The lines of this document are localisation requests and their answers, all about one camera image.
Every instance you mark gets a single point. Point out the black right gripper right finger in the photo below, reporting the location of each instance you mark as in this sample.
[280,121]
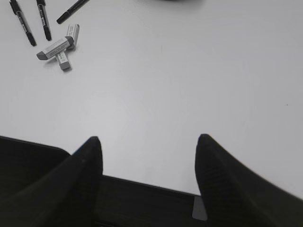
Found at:
[235,196]

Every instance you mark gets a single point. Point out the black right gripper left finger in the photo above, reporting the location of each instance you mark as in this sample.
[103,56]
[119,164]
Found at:
[44,186]

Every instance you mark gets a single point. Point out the black marker pen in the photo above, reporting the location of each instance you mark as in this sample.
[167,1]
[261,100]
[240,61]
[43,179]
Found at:
[18,12]
[71,10]
[42,12]

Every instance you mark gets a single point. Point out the grey white eraser upper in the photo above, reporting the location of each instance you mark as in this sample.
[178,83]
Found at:
[55,48]

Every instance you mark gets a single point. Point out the grey white eraser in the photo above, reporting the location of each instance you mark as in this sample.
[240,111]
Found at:
[55,48]
[62,59]

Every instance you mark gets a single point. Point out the grey white eraser lower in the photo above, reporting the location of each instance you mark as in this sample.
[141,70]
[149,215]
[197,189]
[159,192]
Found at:
[62,59]

